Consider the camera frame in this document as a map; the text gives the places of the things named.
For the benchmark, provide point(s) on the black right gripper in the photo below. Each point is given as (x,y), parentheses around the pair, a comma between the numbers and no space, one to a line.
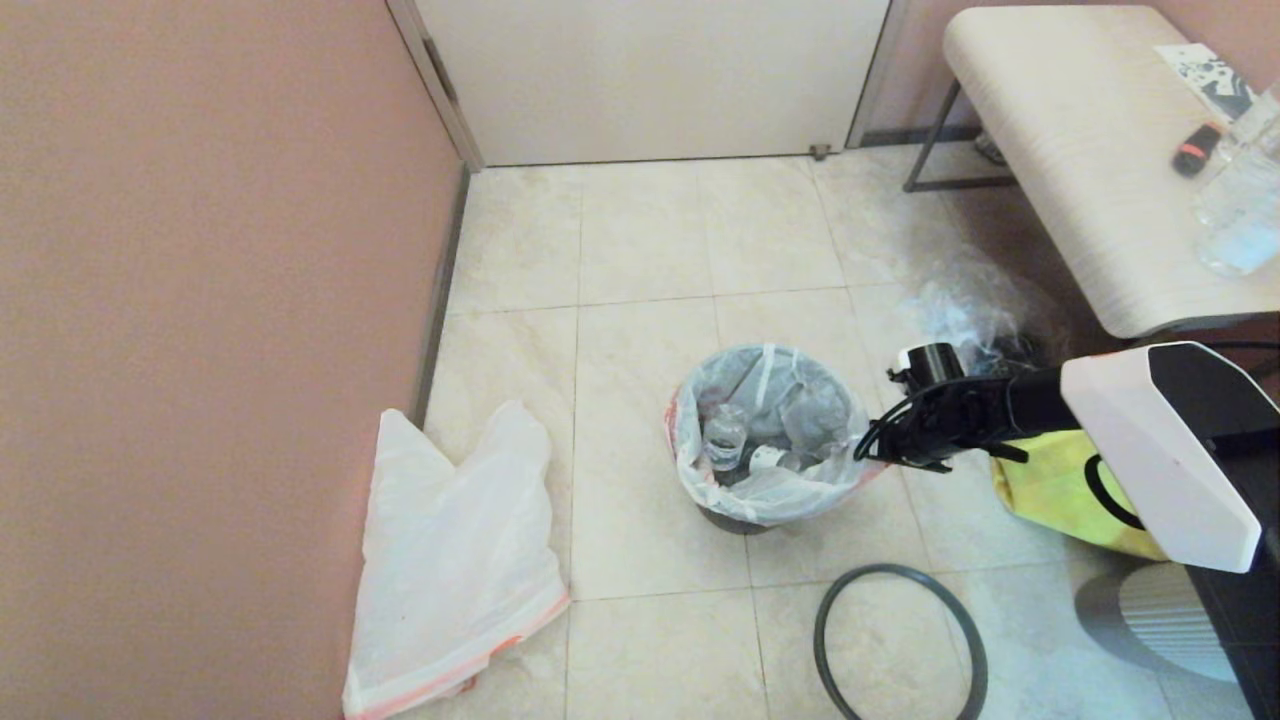
(940,420)

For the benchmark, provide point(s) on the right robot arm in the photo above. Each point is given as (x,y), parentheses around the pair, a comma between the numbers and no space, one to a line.
(1150,450)

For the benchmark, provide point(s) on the yellow tote bag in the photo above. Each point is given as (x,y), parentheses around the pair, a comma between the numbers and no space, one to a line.
(1050,490)

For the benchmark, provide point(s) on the black trash bin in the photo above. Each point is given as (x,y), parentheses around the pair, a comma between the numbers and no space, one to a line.
(730,520)

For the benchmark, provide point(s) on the clear plastic water bottle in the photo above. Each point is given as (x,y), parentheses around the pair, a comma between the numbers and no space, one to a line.
(725,440)

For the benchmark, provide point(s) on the grey ribbed round object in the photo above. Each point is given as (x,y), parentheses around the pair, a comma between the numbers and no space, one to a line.
(1150,620)

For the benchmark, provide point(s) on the dark grey shoe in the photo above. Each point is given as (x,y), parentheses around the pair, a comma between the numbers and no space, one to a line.
(990,148)

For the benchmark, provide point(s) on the beige table with metal legs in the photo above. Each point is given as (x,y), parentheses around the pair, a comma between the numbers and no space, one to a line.
(1080,150)

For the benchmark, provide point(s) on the black and orange small device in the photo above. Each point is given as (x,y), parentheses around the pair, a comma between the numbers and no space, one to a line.
(1197,150)

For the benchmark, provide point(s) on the white door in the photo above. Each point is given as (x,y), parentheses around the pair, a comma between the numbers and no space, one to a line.
(650,80)

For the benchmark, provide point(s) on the black and white leaflet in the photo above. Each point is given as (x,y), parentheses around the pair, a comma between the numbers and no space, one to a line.
(1205,78)

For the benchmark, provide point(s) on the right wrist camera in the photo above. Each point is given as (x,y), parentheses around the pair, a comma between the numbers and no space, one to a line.
(910,360)

